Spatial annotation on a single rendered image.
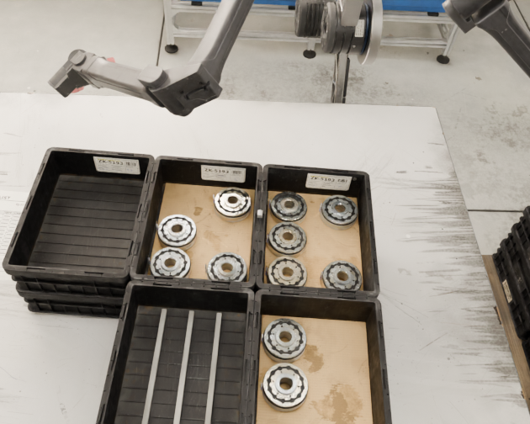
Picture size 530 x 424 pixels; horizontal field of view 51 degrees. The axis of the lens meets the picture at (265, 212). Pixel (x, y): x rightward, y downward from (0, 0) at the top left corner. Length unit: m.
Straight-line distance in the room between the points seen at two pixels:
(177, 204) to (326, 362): 0.60
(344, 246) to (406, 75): 2.10
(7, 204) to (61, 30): 2.03
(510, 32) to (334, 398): 0.84
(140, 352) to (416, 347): 0.73
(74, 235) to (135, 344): 0.37
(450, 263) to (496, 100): 1.92
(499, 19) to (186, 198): 0.93
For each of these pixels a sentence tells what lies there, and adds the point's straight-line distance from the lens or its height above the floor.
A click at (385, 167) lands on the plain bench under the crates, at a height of 0.70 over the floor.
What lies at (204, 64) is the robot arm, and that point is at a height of 1.40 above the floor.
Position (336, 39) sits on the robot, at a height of 1.15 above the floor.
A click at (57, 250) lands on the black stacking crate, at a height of 0.83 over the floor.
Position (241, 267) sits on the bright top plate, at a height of 0.86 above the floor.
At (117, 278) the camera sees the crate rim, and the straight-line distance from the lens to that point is 1.36.
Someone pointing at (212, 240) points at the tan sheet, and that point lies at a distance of 1.52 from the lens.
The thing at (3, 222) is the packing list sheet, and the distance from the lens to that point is 1.82.
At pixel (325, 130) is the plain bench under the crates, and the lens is 2.01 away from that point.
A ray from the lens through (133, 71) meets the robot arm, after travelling 1.29.
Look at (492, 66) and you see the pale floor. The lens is 3.80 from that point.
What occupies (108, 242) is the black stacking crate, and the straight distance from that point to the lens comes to 1.54.
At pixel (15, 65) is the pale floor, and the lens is 3.53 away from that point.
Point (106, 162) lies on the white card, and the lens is 1.63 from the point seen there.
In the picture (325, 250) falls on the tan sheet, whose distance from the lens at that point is 1.53.
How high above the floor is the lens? 2.08
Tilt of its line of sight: 53 degrees down
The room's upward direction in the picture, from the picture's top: 6 degrees clockwise
